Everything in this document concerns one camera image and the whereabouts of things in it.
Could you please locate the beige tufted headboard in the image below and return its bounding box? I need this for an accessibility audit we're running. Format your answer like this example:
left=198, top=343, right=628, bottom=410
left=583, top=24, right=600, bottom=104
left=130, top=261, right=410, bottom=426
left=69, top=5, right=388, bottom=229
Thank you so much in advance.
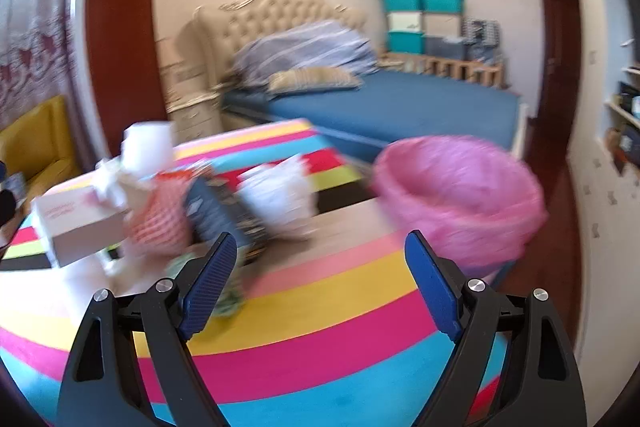
left=192, top=0, right=368, bottom=88

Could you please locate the dark cardboard box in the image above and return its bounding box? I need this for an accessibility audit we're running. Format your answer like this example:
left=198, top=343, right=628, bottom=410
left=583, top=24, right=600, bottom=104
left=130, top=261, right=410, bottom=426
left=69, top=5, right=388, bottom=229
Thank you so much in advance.
left=182, top=179, right=266, bottom=258

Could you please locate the wooden crib rail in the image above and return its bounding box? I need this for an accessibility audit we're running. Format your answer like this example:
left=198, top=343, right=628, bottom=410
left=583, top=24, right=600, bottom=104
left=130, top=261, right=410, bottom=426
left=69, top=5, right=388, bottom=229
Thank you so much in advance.
left=377, top=49, right=506, bottom=88

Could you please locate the white foam block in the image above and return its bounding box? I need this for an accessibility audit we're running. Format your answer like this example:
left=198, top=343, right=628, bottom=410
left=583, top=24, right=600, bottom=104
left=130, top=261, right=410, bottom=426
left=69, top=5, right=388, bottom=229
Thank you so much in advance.
left=121, top=121, right=175, bottom=178

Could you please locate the red foam fruit net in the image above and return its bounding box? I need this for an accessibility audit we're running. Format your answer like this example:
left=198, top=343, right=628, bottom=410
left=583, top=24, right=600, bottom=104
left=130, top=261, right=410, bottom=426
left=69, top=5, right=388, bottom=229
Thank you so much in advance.
left=125, top=172, right=196, bottom=253

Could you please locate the brown wooden door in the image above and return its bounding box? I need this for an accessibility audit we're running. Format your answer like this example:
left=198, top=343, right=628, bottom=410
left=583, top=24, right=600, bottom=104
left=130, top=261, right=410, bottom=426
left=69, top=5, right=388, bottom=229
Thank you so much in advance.
left=537, top=0, right=583, bottom=188

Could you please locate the striped pillow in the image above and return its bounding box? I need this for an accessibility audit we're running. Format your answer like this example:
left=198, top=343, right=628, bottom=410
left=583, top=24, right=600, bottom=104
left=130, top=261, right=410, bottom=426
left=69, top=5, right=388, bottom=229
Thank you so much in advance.
left=267, top=68, right=363, bottom=95

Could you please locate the green printed wrapper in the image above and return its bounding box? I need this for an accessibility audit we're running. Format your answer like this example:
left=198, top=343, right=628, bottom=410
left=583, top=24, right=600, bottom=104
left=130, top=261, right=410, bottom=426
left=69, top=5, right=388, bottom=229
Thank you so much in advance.
left=167, top=252, right=246, bottom=320

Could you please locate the grey blue duvet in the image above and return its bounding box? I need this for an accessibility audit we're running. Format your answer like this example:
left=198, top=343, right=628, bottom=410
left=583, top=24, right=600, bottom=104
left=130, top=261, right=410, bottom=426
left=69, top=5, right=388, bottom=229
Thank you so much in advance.
left=231, top=19, right=378, bottom=88

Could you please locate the beige storage box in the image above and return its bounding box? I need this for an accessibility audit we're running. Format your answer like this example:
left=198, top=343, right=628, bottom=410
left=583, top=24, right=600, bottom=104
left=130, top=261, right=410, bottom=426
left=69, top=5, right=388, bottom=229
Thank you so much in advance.
left=424, top=13, right=463, bottom=38

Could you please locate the teal storage box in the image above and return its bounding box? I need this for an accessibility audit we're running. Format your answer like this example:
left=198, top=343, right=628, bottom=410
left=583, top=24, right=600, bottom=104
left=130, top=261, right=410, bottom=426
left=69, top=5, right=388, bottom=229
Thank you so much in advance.
left=387, top=31, right=426, bottom=55
left=420, top=0, right=468, bottom=15
left=381, top=0, right=423, bottom=14

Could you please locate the colourful striped mat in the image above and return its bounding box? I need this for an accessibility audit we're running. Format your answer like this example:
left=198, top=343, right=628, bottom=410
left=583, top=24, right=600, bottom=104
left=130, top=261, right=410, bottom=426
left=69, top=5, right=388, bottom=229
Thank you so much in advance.
left=0, top=118, right=511, bottom=427

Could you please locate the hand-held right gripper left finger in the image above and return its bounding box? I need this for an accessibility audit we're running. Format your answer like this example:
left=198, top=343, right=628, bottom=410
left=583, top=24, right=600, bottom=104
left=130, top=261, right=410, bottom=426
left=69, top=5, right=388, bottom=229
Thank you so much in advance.
left=56, top=232, right=238, bottom=427

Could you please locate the black white checkered bag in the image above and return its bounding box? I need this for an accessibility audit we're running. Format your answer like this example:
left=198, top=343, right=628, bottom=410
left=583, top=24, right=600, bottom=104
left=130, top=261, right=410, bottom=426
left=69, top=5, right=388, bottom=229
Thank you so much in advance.
left=462, top=18, right=503, bottom=62

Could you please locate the small blue box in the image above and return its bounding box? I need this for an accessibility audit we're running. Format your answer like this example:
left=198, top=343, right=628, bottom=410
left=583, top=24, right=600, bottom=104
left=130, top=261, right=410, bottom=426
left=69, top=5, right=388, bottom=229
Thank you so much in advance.
left=5, top=174, right=28, bottom=208

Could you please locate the white plastic bag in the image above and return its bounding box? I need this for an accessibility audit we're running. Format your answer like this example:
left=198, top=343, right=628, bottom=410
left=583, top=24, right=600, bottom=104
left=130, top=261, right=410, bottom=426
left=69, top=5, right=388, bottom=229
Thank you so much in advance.
left=237, top=154, right=318, bottom=240

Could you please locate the white box with pink print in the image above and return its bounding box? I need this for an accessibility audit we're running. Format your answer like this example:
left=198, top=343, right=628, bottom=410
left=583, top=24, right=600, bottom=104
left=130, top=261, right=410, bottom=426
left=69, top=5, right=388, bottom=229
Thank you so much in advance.
left=31, top=184, right=131, bottom=269

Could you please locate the yellow armchair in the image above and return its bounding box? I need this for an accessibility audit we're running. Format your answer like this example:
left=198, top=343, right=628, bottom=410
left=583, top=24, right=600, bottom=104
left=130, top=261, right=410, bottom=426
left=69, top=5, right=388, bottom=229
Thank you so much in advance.
left=0, top=94, right=83, bottom=208

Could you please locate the pink lace curtain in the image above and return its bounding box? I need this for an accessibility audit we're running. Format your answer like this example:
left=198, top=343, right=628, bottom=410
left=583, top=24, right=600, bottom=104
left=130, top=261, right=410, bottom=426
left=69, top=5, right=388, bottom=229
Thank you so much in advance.
left=0, top=0, right=93, bottom=132

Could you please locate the cream nightstand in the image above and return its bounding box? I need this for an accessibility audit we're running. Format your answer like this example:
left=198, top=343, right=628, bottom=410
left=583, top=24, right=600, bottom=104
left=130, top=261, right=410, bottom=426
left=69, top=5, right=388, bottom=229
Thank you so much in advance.
left=165, top=87, right=223, bottom=142

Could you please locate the blue bed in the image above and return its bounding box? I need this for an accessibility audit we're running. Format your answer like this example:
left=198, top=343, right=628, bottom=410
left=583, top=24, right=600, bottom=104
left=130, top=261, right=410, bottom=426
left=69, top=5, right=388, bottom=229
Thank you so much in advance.
left=220, top=69, right=526, bottom=158

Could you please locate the grey storage box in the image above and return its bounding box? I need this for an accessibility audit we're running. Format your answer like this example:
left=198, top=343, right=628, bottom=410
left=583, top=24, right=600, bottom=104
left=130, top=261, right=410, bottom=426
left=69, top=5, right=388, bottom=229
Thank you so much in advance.
left=424, top=36, right=471, bottom=60

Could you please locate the pink lined trash bin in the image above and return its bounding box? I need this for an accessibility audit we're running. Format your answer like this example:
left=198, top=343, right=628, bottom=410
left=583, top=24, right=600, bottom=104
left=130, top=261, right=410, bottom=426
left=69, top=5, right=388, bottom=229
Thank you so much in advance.
left=372, top=134, right=548, bottom=288

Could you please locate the white storage box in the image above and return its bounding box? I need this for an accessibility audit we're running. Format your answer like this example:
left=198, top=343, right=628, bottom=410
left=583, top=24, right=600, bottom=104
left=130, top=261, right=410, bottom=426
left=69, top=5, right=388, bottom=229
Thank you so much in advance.
left=387, top=11, right=426, bottom=34

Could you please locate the reddish brown wooden pillar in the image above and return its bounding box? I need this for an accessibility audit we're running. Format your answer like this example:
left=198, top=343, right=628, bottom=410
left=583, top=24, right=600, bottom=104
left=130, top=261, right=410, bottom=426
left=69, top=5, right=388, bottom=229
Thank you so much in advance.
left=85, top=0, right=168, bottom=148

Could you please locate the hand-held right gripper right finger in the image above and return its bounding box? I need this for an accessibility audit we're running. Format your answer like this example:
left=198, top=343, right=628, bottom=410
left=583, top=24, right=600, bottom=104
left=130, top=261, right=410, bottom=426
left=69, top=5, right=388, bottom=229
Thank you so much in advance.
left=404, top=229, right=587, bottom=427

